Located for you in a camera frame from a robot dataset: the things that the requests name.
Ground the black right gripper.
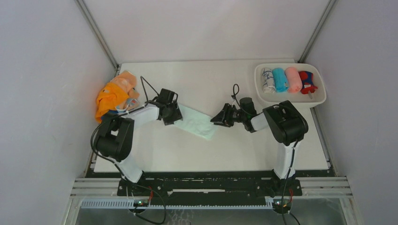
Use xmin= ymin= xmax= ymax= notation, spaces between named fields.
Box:
xmin=211 ymin=103 xmax=247 ymax=127

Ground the light mint green towel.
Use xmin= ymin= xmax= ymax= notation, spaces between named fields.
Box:
xmin=174 ymin=104 xmax=218 ymax=141

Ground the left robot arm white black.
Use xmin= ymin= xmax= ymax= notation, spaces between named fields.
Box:
xmin=90 ymin=101 xmax=183 ymax=195

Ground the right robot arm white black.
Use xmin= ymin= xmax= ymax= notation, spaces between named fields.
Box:
xmin=210 ymin=97 xmax=309 ymax=195

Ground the peach patterned towel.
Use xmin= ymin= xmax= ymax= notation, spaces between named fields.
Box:
xmin=110 ymin=70 xmax=140 ymax=112

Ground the white patterned rolled towel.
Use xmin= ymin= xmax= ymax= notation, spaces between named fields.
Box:
xmin=261 ymin=67 xmax=276 ymax=93

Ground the orange towel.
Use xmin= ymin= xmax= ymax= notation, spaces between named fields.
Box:
xmin=95 ymin=82 xmax=129 ymax=123

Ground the cyan rolled towel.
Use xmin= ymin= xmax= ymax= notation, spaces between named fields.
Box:
xmin=272 ymin=67 xmax=289 ymax=93

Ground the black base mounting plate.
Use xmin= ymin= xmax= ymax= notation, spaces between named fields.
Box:
xmin=117 ymin=171 xmax=303 ymax=206

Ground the pink rolled towel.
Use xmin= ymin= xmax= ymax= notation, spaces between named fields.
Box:
xmin=285 ymin=67 xmax=302 ymax=93

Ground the white plastic basket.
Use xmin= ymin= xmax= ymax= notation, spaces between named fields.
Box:
xmin=254 ymin=63 xmax=327 ymax=108

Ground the red blue rolled towel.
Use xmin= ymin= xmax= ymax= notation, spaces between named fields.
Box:
xmin=298 ymin=71 xmax=318 ymax=95

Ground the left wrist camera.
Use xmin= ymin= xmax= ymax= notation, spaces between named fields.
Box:
xmin=157 ymin=88 xmax=178 ymax=105

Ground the white slotted cable duct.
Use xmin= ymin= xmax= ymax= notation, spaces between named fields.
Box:
xmin=80 ymin=198 xmax=274 ymax=210

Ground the aluminium frame rail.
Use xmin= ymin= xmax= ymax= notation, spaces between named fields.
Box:
xmin=71 ymin=177 xmax=353 ymax=198

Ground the left corner aluminium post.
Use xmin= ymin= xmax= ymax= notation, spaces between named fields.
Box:
xmin=74 ymin=0 xmax=119 ymax=71

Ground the corner aluminium post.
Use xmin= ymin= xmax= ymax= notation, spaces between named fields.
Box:
xmin=74 ymin=0 xmax=119 ymax=71
xmin=298 ymin=0 xmax=338 ymax=63

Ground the right corner aluminium post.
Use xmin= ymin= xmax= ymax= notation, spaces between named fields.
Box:
xmin=298 ymin=0 xmax=338 ymax=63

